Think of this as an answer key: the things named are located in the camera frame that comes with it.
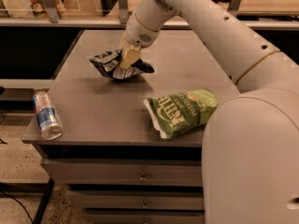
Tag blue silver energy drink can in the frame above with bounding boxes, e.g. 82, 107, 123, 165
33, 91, 63, 140

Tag top drawer knob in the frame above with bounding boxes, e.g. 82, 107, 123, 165
138, 174, 148, 183

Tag black floor cable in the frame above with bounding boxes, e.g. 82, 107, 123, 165
0, 189, 35, 224

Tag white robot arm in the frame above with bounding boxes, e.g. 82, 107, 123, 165
121, 0, 299, 224

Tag green jalapeno chip bag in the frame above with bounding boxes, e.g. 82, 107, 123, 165
143, 89, 218, 139

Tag drawer knob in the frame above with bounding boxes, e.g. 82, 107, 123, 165
141, 203, 149, 209
138, 174, 148, 183

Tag middle drawer knob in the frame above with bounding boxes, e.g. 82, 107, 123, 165
141, 203, 149, 209

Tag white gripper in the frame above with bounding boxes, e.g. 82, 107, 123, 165
120, 12, 160, 69

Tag grey drawer cabinet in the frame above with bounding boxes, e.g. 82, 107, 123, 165
22, 30, 238, 224

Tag blue chip bag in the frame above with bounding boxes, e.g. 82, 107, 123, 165
90, 49, 154, 80

